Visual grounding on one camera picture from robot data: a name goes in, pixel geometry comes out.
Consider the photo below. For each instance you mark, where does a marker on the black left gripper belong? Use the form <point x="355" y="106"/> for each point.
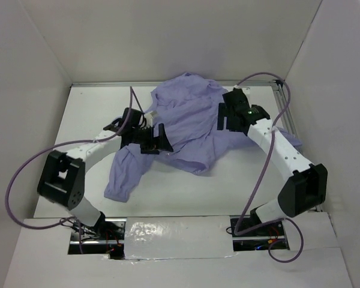
<point x="154" y="143"/>

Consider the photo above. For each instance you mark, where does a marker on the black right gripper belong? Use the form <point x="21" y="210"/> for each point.
<point x="223" y="112"/>

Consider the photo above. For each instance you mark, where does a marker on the lavender zip jacket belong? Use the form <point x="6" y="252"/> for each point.
<point x="188" y="107"/>

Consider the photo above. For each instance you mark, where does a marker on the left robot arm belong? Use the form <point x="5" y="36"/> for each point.
<point x="62" y="180"/>

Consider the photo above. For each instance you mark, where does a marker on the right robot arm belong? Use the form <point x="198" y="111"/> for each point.
<point x="271" y="141"/>

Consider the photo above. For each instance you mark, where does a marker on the white taped front panel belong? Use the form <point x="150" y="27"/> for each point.
<point x="162" y="238"/>

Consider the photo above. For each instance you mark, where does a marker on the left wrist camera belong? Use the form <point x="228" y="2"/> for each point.
<point x="148" y="118"/>

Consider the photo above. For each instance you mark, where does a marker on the aluminium frame rail back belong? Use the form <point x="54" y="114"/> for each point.
<point x="249" y="83"/>

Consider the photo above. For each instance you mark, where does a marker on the aluminium frame rail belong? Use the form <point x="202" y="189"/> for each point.
<point x="249" y="83"/>
<point x="291" y="126"/>

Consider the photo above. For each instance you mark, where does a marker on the aluminium frame rail right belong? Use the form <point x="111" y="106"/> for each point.
<point x="291" y="126"/>

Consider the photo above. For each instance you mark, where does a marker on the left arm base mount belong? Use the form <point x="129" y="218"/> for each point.
<point x="110" y="243"/>

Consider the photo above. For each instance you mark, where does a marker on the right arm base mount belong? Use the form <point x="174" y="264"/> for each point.
<point x="257" y="239"/>

